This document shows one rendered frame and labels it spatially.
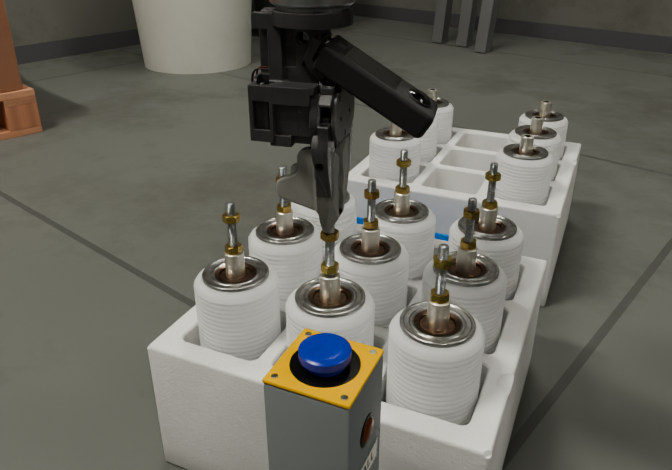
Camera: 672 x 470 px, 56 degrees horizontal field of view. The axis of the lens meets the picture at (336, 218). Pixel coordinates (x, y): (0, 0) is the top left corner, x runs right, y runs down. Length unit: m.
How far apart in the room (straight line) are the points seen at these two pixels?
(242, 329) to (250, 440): 0.13
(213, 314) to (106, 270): 0.61
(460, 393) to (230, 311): 0.26
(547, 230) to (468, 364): 0.51
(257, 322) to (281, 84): 0.28
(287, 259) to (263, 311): 0.10
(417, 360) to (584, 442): 0.37
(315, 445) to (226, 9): 2.45
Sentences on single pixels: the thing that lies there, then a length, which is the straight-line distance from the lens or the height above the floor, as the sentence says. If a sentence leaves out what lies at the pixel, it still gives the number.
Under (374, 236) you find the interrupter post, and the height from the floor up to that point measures 0.27.
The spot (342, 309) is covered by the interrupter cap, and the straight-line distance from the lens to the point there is 0.65.
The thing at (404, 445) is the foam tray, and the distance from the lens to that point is 0.65.
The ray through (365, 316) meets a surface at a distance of 0.66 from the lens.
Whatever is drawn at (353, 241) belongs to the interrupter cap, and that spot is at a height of 0.25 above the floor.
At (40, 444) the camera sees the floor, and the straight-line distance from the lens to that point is 0.95.
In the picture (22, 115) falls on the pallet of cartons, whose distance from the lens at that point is 2.18.
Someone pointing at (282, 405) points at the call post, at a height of 0.30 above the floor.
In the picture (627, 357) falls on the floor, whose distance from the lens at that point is 1.10.
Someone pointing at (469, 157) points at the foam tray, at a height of 0.17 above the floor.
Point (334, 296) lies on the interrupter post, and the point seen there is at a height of 0.26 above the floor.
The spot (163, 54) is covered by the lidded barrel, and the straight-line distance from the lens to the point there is 2.86.
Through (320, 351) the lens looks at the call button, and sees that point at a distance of 0.47.
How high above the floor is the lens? 0.62
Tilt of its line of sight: 26 degrees down
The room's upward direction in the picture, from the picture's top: straight up
